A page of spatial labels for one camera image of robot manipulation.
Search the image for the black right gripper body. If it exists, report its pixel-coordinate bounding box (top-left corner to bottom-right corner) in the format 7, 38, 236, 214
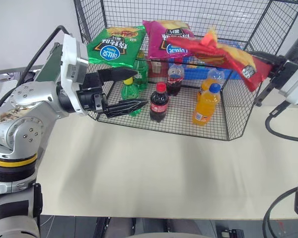
268, 56, 288, 91

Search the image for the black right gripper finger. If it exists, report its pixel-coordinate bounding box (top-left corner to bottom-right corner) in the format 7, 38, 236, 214
248, 51, 281, 66
254, 80, 277, 108

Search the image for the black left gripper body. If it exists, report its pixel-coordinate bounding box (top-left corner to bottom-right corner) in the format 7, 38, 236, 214
76, 71, 108, 114

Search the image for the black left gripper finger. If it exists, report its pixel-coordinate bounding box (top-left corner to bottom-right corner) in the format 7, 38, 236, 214
105, 98, 149, 119
97, 67, 139, 83

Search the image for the red chip bag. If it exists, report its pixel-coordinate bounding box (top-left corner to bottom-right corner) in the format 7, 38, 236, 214
166, 26, 274, 93

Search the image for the green soda bottle yellow cap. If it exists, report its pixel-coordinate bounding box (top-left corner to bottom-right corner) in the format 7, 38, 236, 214
121, 76, 141, 117

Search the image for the green chip bag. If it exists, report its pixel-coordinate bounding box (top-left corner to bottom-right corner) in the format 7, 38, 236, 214
86, 25, 147, 68

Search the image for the cola bottle red cap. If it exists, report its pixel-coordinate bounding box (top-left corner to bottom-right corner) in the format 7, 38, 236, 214
149, 82, 170, 123

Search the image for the red box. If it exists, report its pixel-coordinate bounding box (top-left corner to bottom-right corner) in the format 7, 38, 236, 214
148, 60, 168, 78

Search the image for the cola bottle blue label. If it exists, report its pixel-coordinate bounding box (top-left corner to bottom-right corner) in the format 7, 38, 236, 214
166, 63, 185, 97

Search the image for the orange soda bottle clear top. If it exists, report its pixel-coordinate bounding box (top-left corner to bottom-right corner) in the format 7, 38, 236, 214
197, 67, 225, 102

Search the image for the magenta chip bag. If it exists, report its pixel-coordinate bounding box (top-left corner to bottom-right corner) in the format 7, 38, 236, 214
142, 19, 196, 60

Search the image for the orange soda bottle blue cap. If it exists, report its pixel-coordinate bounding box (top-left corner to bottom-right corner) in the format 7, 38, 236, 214
192, 83, 222, 126

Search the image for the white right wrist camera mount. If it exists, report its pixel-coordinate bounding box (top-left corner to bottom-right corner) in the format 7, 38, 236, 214
278, 59, 298, 106

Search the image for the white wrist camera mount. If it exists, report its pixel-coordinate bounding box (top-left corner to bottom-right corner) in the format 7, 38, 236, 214
60, 33, 90, 117
278, 59, 298, 106

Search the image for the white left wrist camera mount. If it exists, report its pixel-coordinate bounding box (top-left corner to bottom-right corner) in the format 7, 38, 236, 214
60, 33, 90, 117

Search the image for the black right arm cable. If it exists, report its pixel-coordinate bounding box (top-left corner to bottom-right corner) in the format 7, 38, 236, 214
265, 101, 298, 144

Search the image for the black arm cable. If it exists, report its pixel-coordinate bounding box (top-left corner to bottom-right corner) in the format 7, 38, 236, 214
0, 24, 72, 109
265, 101, 298, 144

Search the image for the black wire rack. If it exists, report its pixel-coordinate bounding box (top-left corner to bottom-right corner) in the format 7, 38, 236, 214
73, 0, 298, 142

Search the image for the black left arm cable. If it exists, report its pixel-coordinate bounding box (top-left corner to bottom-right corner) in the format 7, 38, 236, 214
0, 24, 72, 109

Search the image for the black cable loop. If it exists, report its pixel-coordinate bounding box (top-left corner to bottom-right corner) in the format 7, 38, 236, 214
261, 186, 298, 238

